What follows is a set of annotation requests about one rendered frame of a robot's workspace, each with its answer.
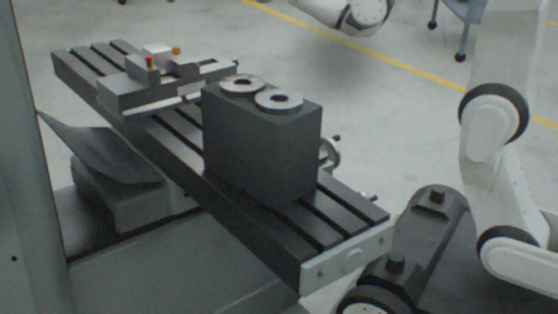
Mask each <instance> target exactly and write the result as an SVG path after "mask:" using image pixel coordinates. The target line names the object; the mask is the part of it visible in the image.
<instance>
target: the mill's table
mask: <svg viewBox="0 0 558 314"><path fill-rule="evenodd" d="M133 54H137V55H139V56H141V57H142V52H141V51H139V50H138V49H136V47H134V46H133V45H131V44H130V43H128V42H127V41H126V40H123V39H121V38H120V39H115V40H111V41H110V42H107V43H105V42H97V43H93V44H91V45H90V46H88V47H86V46H80V47H77V46H74V47H70V49H65V48H62V49H57V50H53V51H51V61H52V66H53V71H55V74H56V76H57V77H58V78H59V79H60V80H61V81H62V82H63V83H65V84H66V85H67V86H68V87H69V88H70V89H71V90H72V91H73V92H75V93H76V94H77V95H78V96H79V97H80V98H81V99H82V100H84V101H85V102H86V103H87V104H88V105H89V106H90V107H91V108H92V109H93V110H95V111H96V112H97V113H98V114H99V115H100V116H102V117H103V118H105V120H106V121H107V122H108V123H109V124H110V125H111V126H112V127H113V128H115V129H116V130H117V131H118V132H119V133H120V134H121V135H122V136H124V137H125V138H126V139H127V140H128V141H129V142H130V143H131V144H132V145H134V146H135V147H136V148H137V149H138V150H139V151H140V152H141V153H142V154H144V155H145V156H146V157H147V158H148V159H149V160H150V161H151V162H153V163H154V164H155V165H156V166H157V167H158V168H159V169H160V170H161V171H163V172H164V173H165V174H166V175H167V176H168V177H169V178H170V179H172V180H173V181H174V182H175V183H176V184H177V185H178V186H179V187H180V188H182V189H183V190H184V191H185V192H186V193H187V194H188V195H189V196H190V197H192V198H193V199H194V200H195V201H196V202H197V203H198V204H199V205H201V206H202V207H203V208H204V209H205V210H206V211H207V212H208V213H209V214H211V215H212V216H213V217H214V218H215V219H216V220H217V221H218V222H219V223H220V224H222V226H224V227H225V229H227V231H229V232H230V233H231V234H232V235H233V236H234V237H235V238H236V239H237V240H239V241H240V242H241V243H242V244H243V245H244V246H245V247H246V248H248V249H249V250H250V251H251V252H252V253H253V254H254V255H255V256H256V257H258V258H259V259H260V260H261V262H262V263H263V264H264V265H265V266H266V267H268V268H269V269H270V270H271V271H272V272H273V273H274V274H275V275H277V276H278V277H279V278H280V279H281V280H282V281H283V282H284V283H285V284H286V285H287V286H288V287H289V288H290V289H291V290H292V291H293V292H295V293H296V294H297V293H300V294H301V295H302V296H303V297H307V296H309V295H311V294H312V293H313V292H316V291H318V290H320V289H322V288H323V287H325V286H327V285H329V284H331V283H333V282H335V281H337V280H338V279H340V278H342V277H345V276H347V275H350V274H352V273H354V272H355V271H356V270H357V269H358V268H360V267H363V266H364V265H365V264H367V263H369V262H372V261H373V260H375V259H376V258H379V257H381V256H382V255H384V254H386V253H388V252H389V251H390V249H391V244H392V239H393V234H394V222H393V221H391V220H390V215H391V213H389V212H387V211H386V210H384V209H382V208H381V207H380V206H379V205H376V204H374V203H373V202H371V201H369V200H368V199H367V198H365V197H364V196H362V195H361V194H359V193H357V192H356V191H354V190H353V189H351V188H350V187H348V186H347V185H345V184H343V183H342V182H340V181H339V180H338V179H336V178H335V177H333V176H331V175H330V174H328V173H326V172H325V171H324V170H323V169H321V168H318V180H317V188H316V189H314V190H313V191H311V192H310V193H308V194H306V195H304V196H303V197H301V198H299V199H298V200H296V201H294V202H292V203H291V204H288V205H287V206H286V207H284V208H282V209H280V210H278V211H275V210H273V209H271V208H269V207H268V206H266V205H265V204H263V203H261V202H260V201H258V200H256V199H255V198H253V197H252V196H250V195H248V194H246V193H244V192H243V191H241V190H240V189H238V188H236V187H235V186H233V185H231V184H230V183H228V182H227V181H225V180H223V179H221V178H219V177H218V176H217V175H215V174H213V173H211V172H210V171H208V170H206V169H205V168H204V166H203V129H202V110H201V101H200V102H197V103H193V104H191V105H189V104H187V103H184V106H183V107H179V108H176V109H172V110H167V111H165V112H161V113H158V114H155V115H150V116H147V117H145V118H141V119H138V120H133V121H129V122H125V123H122V122H120V121H118V120H117V119H116V118H115V117H114V116H113V115H112V114H111V113H110V112H109V111H108V110H107V109H106V108H104V107H102V106H101V105H100V104H98V103H97V98H96V97H97V96H98V92H97V86H96V80H95V79H97V78H101V77H105V76H112V75H115V74H120V73H123V72H126V69H125V56H129V55H133ZM142 58H143V57H142Z"/></svg>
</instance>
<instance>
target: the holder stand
mask: <svg viewBox="0 0 558 314"><path fill-rule="evenodd" d="M200 91H201V110H202V129H203V166H204V168H205V169H206V170H208V171H210V172H211V173H213V174H215V175H217V176H218V177H219V178H221V179H223V180H225V181H227V182H228V183H230V184H231V185H233V186H235V187H236V188H238V189H240V190H241V191H243V192H244V193H246V194H248V195H250V196H252V197H253V198H255V199H256V200H258V201H260V202H261V203H263V204H265V205H266V206H268V207H269V208H271V209H273V210H275V211H278V210H280V209H282V208H284V207H286V206H287V205H288V204H291V203H292V202H294V201H296V200H298V199H299V198H301V197H303V196H304V195H306V194H308V193H310V192H311V191H313V190H314V189H316V188H317V180H318V168H319V156H320V145H321V123H322V111H323V106H322V105H318V104H316V103H315V102H312V101H309V100H307V99H305V98H302V97H301V95H300V94H298V93H296V92H295V91H290V90H286V89H281V88H279V87H276V86H274V85H271V84H269V83H267V82H265V81H264V80H263V79H262V78H261V77H259V76H254V75H250V74H245V73H243V74H234V75H230V76H226V77H224V78H223V79H222V80H221V81H220V82H217V83H214V84H212V85H209V86H205V87H203V88H201V90H200Z"/></svg>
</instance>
